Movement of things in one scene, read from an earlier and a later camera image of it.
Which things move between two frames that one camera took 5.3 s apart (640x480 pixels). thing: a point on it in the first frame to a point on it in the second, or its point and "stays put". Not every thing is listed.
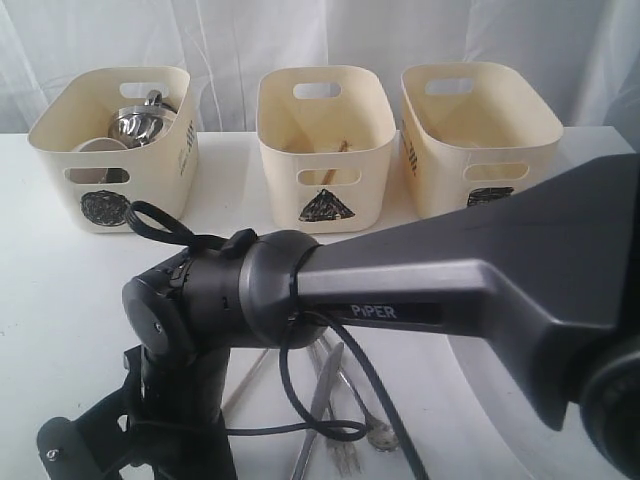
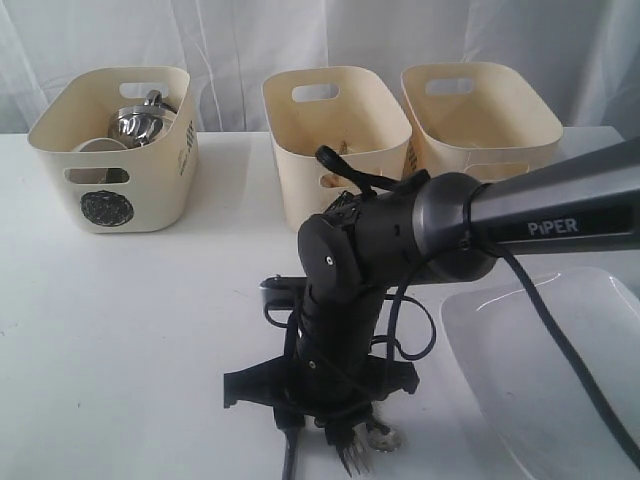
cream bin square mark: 473,131 stays put
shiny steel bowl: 139,126 stays put
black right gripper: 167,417 to 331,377
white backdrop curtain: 590,49 stays put
